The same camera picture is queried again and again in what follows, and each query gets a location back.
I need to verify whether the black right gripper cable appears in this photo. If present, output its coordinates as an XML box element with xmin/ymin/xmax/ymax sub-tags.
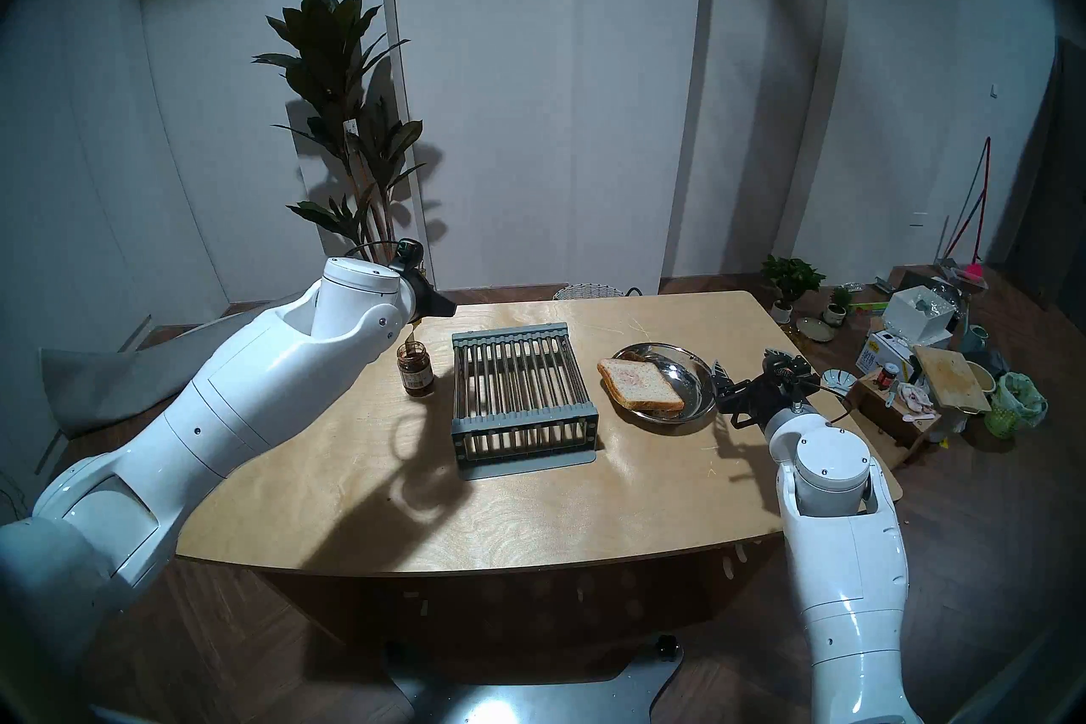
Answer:
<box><xmin>814</xmin><ymin>379</ymin><xmax>854</xmax><ymax>426</ymax></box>

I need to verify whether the glass jam jar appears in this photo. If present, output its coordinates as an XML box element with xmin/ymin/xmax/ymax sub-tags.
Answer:
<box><xmin>396</xmin><ymin>341</ymin><xmax>435</xmax><ymax>398</ymax></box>

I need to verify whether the slice of bread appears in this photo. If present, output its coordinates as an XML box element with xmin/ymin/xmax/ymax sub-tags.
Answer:
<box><xmin>596</xmin><ymin>358</ymin><xmax>685</xmax><ymax>414</ymax></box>

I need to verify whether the green mesh bag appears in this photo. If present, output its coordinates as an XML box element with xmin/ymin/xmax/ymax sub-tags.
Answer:
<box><xmin>984</xmin><ymin>373</ymin><xmax>1049</xmax><ymax>439</ymax></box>

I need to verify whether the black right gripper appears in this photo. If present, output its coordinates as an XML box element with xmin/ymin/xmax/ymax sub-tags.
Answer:
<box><xmin>711</xmin><ymin>347</ymin><xmax>809</xmax><ymax>430</ymax></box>

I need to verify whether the white open box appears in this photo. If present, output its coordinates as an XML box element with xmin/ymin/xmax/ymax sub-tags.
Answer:
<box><xmin>882</xmin><ymin>285</ymin><xmax>958</xmax><ymax>348</ymax></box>

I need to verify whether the red handled broom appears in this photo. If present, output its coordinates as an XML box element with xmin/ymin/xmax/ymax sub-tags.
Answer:
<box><xmin>933</xmin><ymin>137</ymin><xmax>992</xmax><ymax>269</ymax></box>

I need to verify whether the white and yellow carton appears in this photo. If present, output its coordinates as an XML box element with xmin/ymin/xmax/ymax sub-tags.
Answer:
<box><xmin>855</xmin><ymin>330</ymin><xmax>917</xmax><ymax>380</ymax></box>

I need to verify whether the tall potted plant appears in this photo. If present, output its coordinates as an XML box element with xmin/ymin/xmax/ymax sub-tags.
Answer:
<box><xmin>252</xmin><ymin>0</ymin><xmax>429</xmax><ymax>261</ymax></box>

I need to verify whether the bushy small potted plant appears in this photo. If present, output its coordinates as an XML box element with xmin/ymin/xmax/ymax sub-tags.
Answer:
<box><xmin>759</xmin><ymin>254</ymin><xmax>826</xmax><ymax>324</ymax></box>

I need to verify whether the shiny metal plate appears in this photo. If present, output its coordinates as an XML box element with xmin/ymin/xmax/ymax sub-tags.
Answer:
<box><xmin>611</xmin><ymin>342</ymin><xmax>719</xmax><ymax>426</ymax></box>

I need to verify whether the grey dish rack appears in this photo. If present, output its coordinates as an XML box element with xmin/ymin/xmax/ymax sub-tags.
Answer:
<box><xmin>451</xmin><ymin>323</ymin><xmax>600</xmax><ymax>481</ymax></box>

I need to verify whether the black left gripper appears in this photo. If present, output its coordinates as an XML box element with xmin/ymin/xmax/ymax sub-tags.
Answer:
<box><xmin>411</xmin><ymin>275</ymin><xmax>460</xmax><ymax>321</ymax></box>

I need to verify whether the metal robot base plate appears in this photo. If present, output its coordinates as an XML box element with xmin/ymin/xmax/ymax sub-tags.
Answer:
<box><xmin>386</xmin><ymin>633</ymin><xmax>686</xmax><ymax>724</ymax></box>

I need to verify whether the wooden cutting board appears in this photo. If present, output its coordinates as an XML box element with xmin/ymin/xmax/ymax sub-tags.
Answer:
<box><xmin>913</xmin><ymin>345</ymin><xmax>992</xmax><ymax>414</ymax></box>

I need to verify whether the brown cardboard box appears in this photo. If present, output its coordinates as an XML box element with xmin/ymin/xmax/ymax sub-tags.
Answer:
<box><xmin>848</xmin><ymin>370</ymin><xmax>943</xmax><ymax>469</ymax></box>

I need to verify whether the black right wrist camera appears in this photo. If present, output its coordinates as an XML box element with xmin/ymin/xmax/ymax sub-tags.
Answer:
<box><xmin>764</xmin><ymin>358</ymin><xmax>822</xmax><ymax>394</ymax></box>

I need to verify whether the teal ceramic jug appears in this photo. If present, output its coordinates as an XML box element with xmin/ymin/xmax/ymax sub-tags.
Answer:
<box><xmin>959</xmin><ymin>325</ymin><xmax>1010</xmax><ymax>380</ymax></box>

